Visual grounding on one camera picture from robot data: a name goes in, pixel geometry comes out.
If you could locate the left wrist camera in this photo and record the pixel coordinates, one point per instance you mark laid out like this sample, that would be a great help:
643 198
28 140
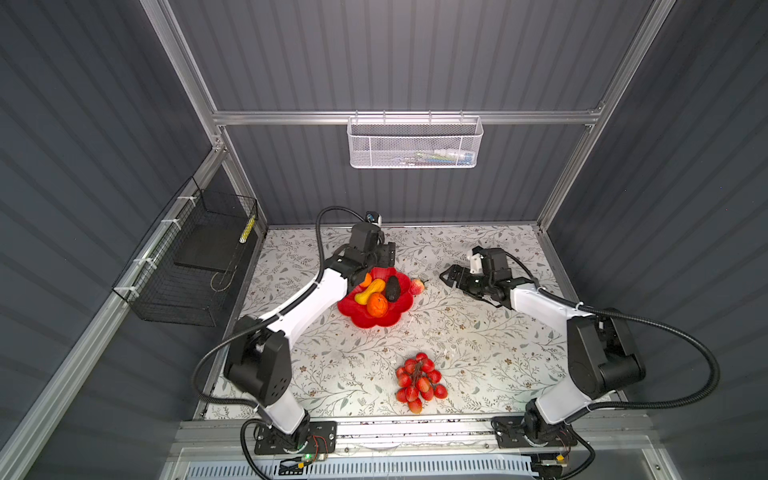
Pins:
373 217

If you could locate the black wire side basket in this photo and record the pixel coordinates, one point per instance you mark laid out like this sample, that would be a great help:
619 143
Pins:
193 265

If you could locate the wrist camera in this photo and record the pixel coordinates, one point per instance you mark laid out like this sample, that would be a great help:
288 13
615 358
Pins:
373 217
475 263

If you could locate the yellow marker in basket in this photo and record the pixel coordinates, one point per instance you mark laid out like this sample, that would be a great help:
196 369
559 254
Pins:
243 238

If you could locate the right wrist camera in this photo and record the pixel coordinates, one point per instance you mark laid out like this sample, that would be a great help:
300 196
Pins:
475 263

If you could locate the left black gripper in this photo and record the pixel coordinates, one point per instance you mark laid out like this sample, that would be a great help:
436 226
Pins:
385 254

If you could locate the red flower-shaped fruit bowl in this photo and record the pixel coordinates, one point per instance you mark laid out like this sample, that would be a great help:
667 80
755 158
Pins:
358 314

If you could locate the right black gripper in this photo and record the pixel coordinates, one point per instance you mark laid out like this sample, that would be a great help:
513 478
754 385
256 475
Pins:
456 269

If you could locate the small fake orange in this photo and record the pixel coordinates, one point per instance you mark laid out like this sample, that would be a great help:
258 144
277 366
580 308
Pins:
367 281

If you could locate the yellow fake squash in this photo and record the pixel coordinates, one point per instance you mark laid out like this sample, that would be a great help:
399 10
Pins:
376 286

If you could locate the white wire mesh basket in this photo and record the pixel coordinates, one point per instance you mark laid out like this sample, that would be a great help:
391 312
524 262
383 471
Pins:
375 141

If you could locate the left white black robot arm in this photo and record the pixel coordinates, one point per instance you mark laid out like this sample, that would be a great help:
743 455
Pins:
258 361

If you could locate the floral table mat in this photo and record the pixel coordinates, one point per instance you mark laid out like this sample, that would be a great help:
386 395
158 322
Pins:
491 360

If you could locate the items in white basket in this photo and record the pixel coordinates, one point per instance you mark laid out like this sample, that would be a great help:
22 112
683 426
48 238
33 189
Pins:
456 157

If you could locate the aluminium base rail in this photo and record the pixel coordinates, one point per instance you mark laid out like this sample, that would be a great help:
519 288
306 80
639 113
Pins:
421 434

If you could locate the orange fake bell pepper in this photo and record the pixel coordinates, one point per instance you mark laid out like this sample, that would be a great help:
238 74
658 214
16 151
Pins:
377 306

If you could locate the red fake peach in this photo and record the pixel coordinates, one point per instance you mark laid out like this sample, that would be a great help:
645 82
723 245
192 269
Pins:
417 287

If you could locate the dark fake avocado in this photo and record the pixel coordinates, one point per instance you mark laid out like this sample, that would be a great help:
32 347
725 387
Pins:
392 290

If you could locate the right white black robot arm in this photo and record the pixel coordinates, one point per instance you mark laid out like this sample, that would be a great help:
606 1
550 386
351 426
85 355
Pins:
601 353

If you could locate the red fake grape bunch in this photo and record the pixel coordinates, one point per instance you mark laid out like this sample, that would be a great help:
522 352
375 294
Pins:
419 382

